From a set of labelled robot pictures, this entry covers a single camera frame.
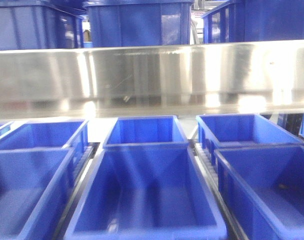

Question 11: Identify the dark blue bin rear left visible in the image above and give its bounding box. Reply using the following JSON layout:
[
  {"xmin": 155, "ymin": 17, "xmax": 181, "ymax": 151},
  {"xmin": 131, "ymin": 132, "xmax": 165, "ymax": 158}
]
[{"xmin": 0, "ymin": 118, "xmax": 89, "ymax": 176}]

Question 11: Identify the dark blue crate right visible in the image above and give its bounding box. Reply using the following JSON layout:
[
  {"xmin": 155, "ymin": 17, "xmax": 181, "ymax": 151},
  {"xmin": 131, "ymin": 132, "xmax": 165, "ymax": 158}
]
[{"xmin": 201, "ymin": 0, "xmax": 304, "ymax": 44}]

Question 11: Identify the dark blue crate left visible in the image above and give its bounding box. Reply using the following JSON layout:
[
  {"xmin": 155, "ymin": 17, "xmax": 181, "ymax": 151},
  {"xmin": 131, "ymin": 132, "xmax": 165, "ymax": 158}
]
[{"xmin": 0, "ymin": 0, "xmax": 84, "ymax": 51}]

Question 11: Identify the dark blue bin lower left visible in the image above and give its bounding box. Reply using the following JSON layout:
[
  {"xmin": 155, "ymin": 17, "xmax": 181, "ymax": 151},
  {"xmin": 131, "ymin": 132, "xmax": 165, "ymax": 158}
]
[{"xmin": 0, "ymin": 148, "xmax": 74, "ymax": 240}]

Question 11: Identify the dark blue bin lower right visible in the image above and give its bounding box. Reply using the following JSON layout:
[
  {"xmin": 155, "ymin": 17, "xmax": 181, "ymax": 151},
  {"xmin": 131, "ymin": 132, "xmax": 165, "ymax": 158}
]
[{"xmin": 215, "ymin": 145, "xmax": 304, "ymax": 240}]

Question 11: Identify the dark blue bin rear right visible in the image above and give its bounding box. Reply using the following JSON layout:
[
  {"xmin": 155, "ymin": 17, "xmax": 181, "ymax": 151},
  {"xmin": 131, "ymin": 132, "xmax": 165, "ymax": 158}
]
[{"xmin": 196, "ymin": 113, "xmax": 304, "ymax": 166}]

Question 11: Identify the dark blue bin lower middle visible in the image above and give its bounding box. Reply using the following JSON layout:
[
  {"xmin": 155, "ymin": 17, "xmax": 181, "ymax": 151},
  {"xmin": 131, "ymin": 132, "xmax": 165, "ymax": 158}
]
[{"xmin": 63, "ymin": 147, "xmax": 228, "ymax": 240}]

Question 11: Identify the dark blue bin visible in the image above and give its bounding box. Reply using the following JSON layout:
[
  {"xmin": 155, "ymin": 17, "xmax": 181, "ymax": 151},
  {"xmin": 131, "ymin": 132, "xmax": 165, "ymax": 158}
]
[
  {"xmin": 0, "ymin": 118, "xmax": 89, "ymax": 176},
  {"xmin": 63, "ymin": 147, "xmax": 228, "ymax": 240},
  {"xmin": 196, "ymin": 113, "xmax": 304, "ymax": 166},
  {"xmin": 0, "ymin": 148, "xmax": 74, "ymax": 240},
  {"xmin": 215, "ymin": 145, "xmax": 304, "ymax": 240},
  {"xmin": 103, "ymin": 115, "xmax": 188, "ymax": 150}
]

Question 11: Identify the stainless steel shelf front rail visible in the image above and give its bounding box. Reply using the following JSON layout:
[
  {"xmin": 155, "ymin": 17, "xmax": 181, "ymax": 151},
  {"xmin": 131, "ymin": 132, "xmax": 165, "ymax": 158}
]
[{"xmin": 0, "ymin": 40, "xmax": 304, "ymax": 119}]

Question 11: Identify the dark blue crate upper middle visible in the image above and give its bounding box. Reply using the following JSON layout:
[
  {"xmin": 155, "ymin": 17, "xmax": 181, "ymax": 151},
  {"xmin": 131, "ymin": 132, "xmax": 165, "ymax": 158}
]
[{"xmin": 83, "ymin": 0, "xmax": 194, "ymax": 48}]

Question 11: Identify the dark blue crate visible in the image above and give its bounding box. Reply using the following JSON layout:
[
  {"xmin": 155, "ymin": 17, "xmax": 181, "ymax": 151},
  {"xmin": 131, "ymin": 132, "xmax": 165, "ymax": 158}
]
[
  {"xmin": 83, "ymin": 0, "xmax": 194, "ymax": 48},
  {"xmin": 0, "ymin": 0, "xmax": 84, "ymax": 51},
  {"xmin": 201, "ymin": 0, "xmax": 304, "ymax": 44}
]

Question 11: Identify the dark blue bin rear middle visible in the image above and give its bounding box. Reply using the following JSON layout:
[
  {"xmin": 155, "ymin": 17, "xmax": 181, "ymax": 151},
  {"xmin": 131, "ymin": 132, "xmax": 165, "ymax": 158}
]
[{"xmin": 103, "ymin": 115, "xmax": 188, "ymax": 150}]

